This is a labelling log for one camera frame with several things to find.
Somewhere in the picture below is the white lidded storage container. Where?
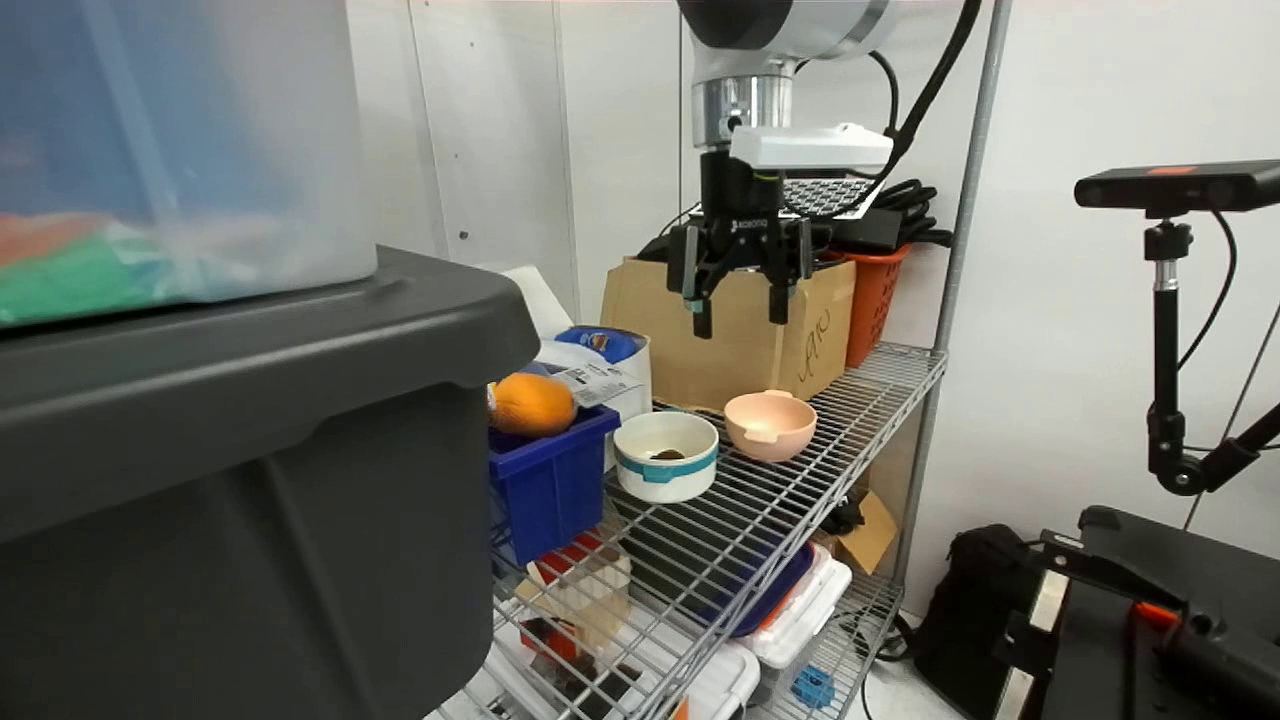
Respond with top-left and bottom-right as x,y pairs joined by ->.
734,543 -> 855,671

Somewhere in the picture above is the blue printed pouch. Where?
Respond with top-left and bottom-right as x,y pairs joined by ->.
550,320 -> 650,372

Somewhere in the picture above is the black backpack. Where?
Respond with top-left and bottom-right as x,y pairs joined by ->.
907,518 -> 1055,683

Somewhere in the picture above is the dark grey storage tote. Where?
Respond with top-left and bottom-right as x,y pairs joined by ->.
0,243 -> 542,720

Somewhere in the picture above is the brown cardboard box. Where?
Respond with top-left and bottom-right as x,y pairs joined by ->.
598,257 -> 859,413

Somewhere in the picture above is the pink bowl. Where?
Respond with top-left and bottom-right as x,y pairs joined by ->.
718,382 -> 819,466

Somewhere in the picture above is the thin black camera cable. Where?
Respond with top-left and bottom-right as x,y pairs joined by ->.
1171,210 -> 1243,376

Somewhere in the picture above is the clear plastic storage bin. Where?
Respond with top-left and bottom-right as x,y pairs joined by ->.
0,0 -> 379,337

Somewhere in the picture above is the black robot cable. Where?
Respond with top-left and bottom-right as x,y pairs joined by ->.
859,0 -> 989,220

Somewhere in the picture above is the orange bucket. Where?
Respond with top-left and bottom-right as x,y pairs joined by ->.
836,247 -> 911,372

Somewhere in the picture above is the clear box with red items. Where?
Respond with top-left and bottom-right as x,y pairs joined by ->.
510,531 -> 635,650

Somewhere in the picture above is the black cart with orange handle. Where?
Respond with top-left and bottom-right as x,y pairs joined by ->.
990,498 -> 1280,720

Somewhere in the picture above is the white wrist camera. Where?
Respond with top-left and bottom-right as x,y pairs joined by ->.
722,121 -> 895,179

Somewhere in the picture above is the orange ball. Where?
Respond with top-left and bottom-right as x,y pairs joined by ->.
489,366 -> 582,441

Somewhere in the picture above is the metal wire shelf rack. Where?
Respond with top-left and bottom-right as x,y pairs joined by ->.
425,0 -> 1013,720

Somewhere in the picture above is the black articulated camera stand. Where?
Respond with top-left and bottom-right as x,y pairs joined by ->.
1139,210 -> 1280,498

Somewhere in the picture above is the black white grid panel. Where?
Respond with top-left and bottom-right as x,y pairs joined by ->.
780,170 -> 887,222

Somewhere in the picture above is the pile of black bags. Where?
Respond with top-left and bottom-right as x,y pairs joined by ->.
635,175 -> 956,274

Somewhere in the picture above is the small blue round item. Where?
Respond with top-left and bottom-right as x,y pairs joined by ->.
788,660 -> 839,716

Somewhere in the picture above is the cream bowl with teal band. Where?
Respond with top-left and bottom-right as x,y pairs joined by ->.
609,407 -> 722,506

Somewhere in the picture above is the blue plastic bin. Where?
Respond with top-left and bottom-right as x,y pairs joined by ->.
485,402 -> 623,569

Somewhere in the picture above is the black camera with orange mark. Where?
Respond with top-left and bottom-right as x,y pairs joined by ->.
1072,155 -> 1280,217

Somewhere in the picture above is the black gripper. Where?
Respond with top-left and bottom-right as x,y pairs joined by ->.
669,148 -> 819,339

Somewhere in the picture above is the small cardboard flap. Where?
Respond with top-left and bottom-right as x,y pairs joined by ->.
812,489 -> 902,580

